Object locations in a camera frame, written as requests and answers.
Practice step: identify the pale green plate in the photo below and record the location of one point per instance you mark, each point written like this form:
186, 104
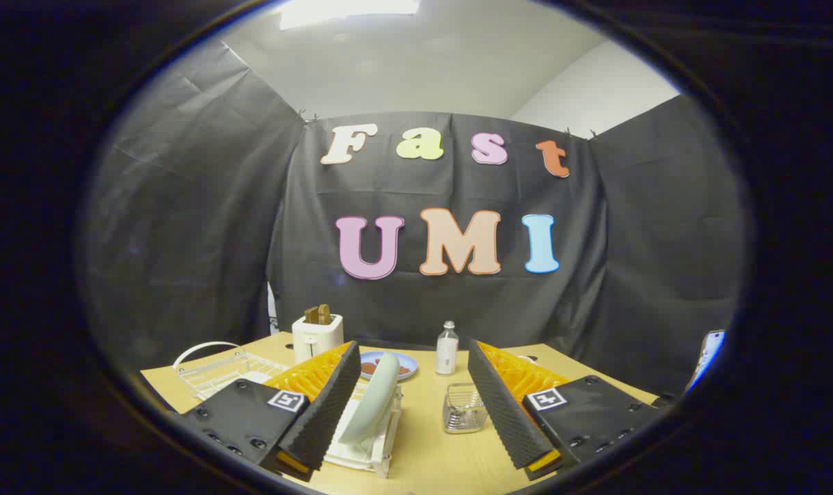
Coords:
376, 397

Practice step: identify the small clear bottle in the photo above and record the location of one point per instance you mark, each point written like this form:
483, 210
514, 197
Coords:
446, 349

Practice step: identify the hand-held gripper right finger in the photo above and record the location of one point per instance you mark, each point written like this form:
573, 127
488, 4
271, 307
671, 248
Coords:
502, 405

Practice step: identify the ceiling light panel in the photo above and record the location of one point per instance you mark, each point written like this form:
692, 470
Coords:
347, 10

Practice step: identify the white dish rack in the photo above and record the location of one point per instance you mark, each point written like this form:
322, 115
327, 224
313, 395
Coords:
365, 447

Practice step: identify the blue plate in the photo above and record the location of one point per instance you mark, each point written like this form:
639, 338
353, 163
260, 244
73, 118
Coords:
404, 364

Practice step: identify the smartphone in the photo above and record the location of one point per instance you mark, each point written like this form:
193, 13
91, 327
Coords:
706, 354

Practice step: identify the black backdrop cloth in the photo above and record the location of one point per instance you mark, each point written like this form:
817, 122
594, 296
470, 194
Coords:
457, 227

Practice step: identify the brown toast slice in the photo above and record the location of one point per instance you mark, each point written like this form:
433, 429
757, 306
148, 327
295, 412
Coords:
318, 314

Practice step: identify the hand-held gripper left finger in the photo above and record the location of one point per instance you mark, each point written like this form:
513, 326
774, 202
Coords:
330, 405

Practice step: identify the white toaster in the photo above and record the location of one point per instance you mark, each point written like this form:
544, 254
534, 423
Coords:
316, 337

